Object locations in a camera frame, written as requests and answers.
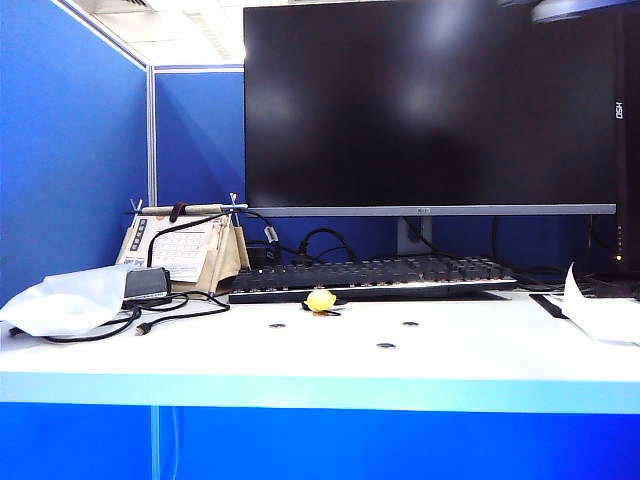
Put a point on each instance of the black adapter hub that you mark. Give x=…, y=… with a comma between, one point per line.
x=146, y=282

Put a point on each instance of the beige desk calendar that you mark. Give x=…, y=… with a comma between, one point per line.
x=180, y=250

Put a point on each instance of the pale desk panel post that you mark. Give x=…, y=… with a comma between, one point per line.
x=155, y=440

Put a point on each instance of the large black monitor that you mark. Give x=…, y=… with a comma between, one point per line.
x=425, y=100

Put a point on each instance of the black mechanical keyboard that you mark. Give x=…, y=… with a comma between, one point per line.
x=360, y=277

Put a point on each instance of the black monitor with white logo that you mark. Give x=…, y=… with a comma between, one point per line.
x=630, y=150

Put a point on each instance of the yellow Pichu doll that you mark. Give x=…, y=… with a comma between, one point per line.
x=320, y=300

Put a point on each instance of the small black power brick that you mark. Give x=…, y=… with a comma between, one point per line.
x=259, y=254

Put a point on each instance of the aluminium partition post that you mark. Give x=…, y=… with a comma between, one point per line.
x=152, y=140

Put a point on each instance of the white paper sheet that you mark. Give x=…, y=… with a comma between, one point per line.
x=595, y=310

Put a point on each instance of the copper coloured coin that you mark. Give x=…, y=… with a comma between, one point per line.
x=320, y=314

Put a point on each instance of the grey monitor stand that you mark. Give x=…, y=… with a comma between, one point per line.
x=415, y=235

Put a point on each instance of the white plastic bag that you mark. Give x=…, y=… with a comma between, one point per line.
x=65, y=300

